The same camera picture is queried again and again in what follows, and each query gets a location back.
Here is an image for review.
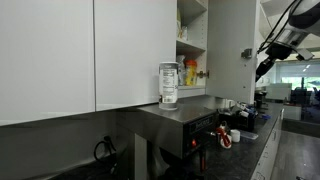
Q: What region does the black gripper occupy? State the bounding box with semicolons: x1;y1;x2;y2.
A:
255;43;292;81

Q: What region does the white cupboard door with handle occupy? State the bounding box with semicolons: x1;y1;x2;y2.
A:
206;0;260;103

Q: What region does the white sugar canister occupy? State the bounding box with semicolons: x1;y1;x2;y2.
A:
159;62;178;110

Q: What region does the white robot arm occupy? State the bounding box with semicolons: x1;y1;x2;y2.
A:
255;0;320;81

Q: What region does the foil bag in cupboard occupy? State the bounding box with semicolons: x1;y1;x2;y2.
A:
176;55;185;86

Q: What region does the white cupboard door far left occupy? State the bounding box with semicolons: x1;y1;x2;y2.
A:
0;0;95;126

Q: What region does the black organizer tray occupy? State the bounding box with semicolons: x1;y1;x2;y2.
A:
218;110;257;132

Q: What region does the clear plastic container lid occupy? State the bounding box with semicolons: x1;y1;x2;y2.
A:
239;130;259;140

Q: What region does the yellow container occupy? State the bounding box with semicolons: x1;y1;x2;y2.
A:
185;60;197;86

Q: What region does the white mug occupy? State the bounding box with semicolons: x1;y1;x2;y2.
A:
231;129;240;143

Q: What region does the stainless steel coffee machine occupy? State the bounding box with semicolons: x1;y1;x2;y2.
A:
117;104;216;180

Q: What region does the red handled tap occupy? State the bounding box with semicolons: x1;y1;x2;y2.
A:
216;128;232;149

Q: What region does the black power cable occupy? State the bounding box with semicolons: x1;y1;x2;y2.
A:
93;135;118;174

